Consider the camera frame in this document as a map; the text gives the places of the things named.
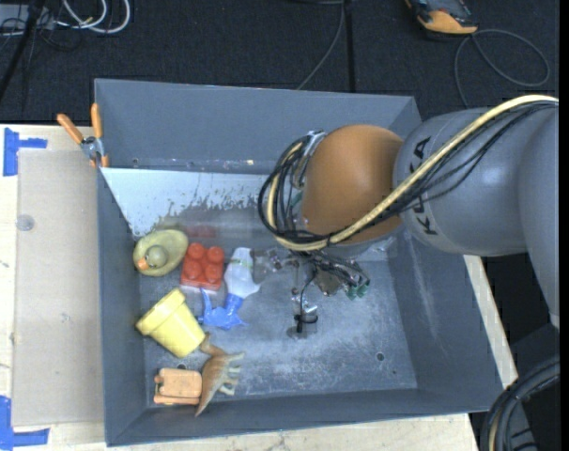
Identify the grey metal bin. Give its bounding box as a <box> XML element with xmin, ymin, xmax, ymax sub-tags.
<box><xmin>93</xmin><ymin>77</ymin><xmax>505</xmax><ymax>447</ymax></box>

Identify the white bottle with blue cap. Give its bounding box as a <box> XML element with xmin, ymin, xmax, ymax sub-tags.
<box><xmin>223</xmin><ymin>246</ymin><xmax>262</xmax><ymax>317</ymax></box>

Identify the blue toy animal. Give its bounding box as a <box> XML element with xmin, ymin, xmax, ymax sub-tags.
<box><xmin>197</xmin><ymin>288</ymin><xmax>250</xmax><ymax>332</ymax></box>

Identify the brown toy dinosaur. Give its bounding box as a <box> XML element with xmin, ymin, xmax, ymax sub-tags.
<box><xmin>193</xmin><ymin>331</ymin><xmax>246</xmax><ymax>418</ymax></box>

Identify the red toy brick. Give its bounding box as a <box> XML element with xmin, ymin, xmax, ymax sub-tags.
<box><xmin>179</xmin><ymin>241</ymin><xmax>226</xmax><ymax>296</ymax></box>

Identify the yellow plastic flower pot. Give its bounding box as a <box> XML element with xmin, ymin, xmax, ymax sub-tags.
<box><xmin>134</xmin><ymin>288</ymin><xmax>207</xmax><ymax>359</ymax></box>

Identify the orange plastic toy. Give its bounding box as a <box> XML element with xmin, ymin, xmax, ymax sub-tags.
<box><xmin>152</xmin><ymin>366</ymin><xmax>204</xmax><ymax>407</ymax></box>

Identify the yellow rubber duck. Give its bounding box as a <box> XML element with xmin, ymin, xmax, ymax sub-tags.
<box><xmin>132</xmin><ymin>228</ymin><xmax>190</xmax><ymax>278</ymax></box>

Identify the brown cardboard board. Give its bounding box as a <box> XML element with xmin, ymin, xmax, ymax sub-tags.
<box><xmin>10</xmin><ymin>149</ymin><xmax>107</xmax><ymax>428</ymax></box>

